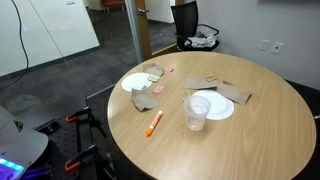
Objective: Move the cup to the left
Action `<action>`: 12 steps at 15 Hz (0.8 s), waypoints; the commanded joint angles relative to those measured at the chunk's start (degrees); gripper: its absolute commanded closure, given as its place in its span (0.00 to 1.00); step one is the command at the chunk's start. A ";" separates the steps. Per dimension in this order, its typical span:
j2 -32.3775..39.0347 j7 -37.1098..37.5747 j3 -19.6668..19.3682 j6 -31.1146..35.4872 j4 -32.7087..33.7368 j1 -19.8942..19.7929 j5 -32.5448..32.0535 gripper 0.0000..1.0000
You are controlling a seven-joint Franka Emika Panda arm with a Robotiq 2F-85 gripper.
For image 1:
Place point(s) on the white wall outlet plate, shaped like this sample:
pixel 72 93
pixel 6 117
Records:
pixel 264 44

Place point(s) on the white paper plate near cup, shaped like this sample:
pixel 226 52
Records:
pixel 221 107

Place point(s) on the clear plastic cup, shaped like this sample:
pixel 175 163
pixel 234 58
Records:
pixel 196 111

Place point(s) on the orange marker pen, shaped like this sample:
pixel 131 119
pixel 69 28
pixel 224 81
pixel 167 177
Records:
pixel 154 123

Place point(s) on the crumpled brown napkin near marker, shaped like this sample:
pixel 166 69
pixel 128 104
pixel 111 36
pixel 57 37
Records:
pixel 143 99

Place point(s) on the round wooden table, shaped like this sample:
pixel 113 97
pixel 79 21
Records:
pixel 271 137

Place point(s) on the brown napkin centre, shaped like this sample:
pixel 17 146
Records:
pixel 196 82

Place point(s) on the wooden door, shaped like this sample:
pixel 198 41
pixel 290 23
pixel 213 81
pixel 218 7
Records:
pixel 143 36

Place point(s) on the pink sweetener packet small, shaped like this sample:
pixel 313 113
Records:
pixel 169 69

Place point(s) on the orange clamp upper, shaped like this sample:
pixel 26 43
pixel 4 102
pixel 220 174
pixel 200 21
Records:
pixel 85 111

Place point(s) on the black mesh office chair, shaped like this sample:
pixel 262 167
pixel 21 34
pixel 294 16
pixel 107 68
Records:
pixel 186 22

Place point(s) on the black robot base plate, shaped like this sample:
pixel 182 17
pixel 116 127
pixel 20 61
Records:
pixel 65 141

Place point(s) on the pink sweetener packet large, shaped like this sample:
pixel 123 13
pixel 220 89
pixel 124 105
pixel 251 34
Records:
pixel 158 89

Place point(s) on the white cloth on chair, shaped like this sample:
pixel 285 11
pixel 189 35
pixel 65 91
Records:
pixel 208 40

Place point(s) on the white paper plate far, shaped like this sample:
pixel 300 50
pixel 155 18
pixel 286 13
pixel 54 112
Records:
pixel 136 81

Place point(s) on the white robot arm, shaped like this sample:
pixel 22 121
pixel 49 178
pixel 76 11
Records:
pixel 20 146

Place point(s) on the brown napkin right of plate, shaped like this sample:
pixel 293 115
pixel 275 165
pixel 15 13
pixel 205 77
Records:
pixel 233 93

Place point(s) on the orange clamp lower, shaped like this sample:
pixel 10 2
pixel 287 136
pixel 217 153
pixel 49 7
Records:
pixel 76 161

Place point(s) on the yellow sweetener packet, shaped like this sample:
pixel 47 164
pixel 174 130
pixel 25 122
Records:
pixel 153 78

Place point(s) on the brown napkin beside door plate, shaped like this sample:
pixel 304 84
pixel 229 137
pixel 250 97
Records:
pixel 153 69

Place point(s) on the orange clamp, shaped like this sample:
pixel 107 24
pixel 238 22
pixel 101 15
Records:
pixel 76 161
pixel 85 111

